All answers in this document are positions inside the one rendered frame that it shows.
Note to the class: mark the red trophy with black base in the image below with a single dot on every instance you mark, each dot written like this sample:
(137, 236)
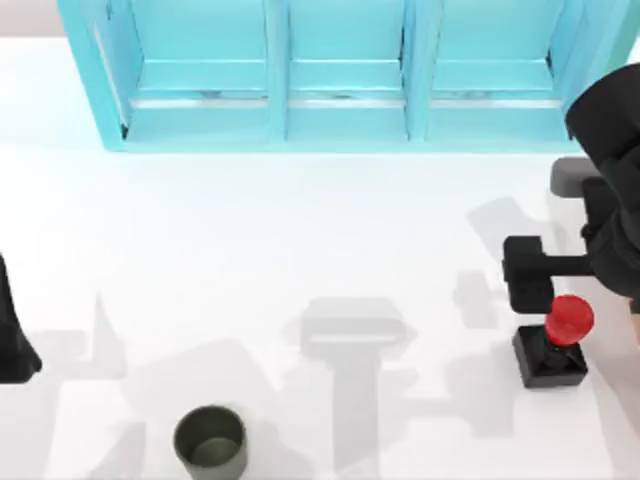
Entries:
(567, 320)

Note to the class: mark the dark green cup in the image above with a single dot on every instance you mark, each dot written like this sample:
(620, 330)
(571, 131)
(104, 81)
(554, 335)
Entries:
(212, 462)

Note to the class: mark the light blue rack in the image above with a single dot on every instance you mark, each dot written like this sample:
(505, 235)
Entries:
(345, 120)

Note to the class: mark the pale grey rounded box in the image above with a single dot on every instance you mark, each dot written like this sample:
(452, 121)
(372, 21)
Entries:
(567, 177)

